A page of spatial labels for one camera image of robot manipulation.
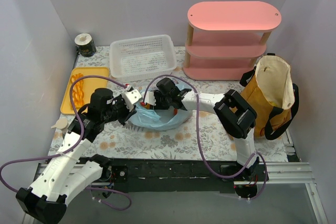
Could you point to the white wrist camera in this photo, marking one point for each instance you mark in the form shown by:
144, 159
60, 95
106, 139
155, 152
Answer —
149, 102
131, 98

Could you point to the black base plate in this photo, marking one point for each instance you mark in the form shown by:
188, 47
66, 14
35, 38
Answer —
163, 175

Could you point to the dark tape roll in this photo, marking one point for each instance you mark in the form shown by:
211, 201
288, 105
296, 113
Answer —
85, 45

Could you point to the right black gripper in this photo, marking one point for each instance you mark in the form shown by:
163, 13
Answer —
156, 100

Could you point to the small beige wooden spoon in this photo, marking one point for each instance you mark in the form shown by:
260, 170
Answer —
61, 124

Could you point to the white plastic basket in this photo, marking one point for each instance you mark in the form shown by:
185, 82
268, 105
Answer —
142, 58

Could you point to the aluminium rail frame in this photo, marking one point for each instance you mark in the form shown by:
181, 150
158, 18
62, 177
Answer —
288, 194

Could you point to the orange twisted snack food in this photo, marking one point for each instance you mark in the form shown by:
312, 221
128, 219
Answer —
77, 91

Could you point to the blue plastic grocery bag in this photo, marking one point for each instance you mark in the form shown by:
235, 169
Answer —
159, 120

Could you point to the yellow canvas tote bag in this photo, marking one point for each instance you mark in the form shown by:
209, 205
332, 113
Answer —
269, 89

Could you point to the pink three-tier shelf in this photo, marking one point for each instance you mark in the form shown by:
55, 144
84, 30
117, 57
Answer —
225, 38

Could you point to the floral table mat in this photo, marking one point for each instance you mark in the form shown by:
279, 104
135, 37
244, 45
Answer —
130, 141

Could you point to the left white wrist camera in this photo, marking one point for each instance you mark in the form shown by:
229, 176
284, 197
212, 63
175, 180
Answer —
131, 98

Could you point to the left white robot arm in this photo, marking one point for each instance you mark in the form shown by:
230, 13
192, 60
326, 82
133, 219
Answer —
47, 198

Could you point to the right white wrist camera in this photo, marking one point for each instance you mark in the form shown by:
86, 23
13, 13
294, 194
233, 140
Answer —
149, 102

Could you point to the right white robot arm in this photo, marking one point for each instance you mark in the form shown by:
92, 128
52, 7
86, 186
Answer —
235, 114

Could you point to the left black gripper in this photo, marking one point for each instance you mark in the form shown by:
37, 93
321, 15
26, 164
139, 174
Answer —
126, 111

